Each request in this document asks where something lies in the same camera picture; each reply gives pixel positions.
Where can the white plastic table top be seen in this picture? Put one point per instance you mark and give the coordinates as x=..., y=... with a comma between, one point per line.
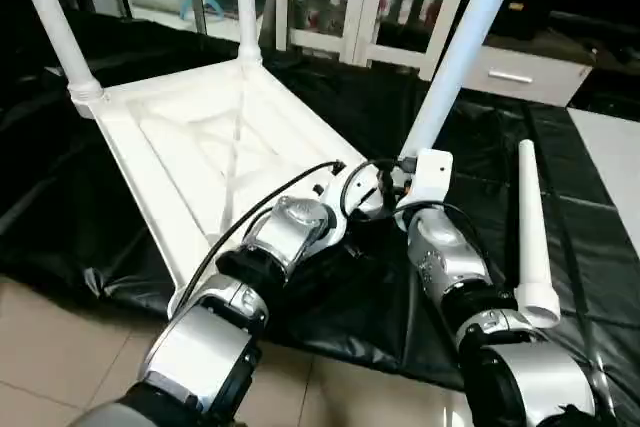
x=175, y=147

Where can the black desk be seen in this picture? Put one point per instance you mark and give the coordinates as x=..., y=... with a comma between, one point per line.
x=600, y=57

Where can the white glass door cabinet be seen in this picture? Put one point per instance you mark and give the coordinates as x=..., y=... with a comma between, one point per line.
x=365, y=47

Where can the teal plastic bag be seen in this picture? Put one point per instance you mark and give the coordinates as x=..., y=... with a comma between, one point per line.
x=187, y=4

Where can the white plastic table leg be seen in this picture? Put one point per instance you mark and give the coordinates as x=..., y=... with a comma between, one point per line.
x=55, y=32
x=460, y=47
x=532, y=227
x=247, y=7

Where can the black work mat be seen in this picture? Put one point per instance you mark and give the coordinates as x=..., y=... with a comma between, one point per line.
x=100, y=197

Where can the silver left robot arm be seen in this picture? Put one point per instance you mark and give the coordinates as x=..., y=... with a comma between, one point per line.
x=210, y=347

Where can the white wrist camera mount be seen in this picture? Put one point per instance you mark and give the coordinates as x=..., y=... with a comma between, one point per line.
x=360, y=192
x=432, y=177

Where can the white drawer unit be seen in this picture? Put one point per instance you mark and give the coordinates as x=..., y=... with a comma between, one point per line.
x=530, y=77

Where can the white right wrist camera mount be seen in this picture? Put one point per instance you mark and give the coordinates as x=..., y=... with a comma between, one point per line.
x=432, y=177

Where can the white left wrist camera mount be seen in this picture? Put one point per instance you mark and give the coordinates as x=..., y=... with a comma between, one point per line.
x=360, y=192

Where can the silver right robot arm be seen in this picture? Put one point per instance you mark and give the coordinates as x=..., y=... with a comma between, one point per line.
x=445, y=257

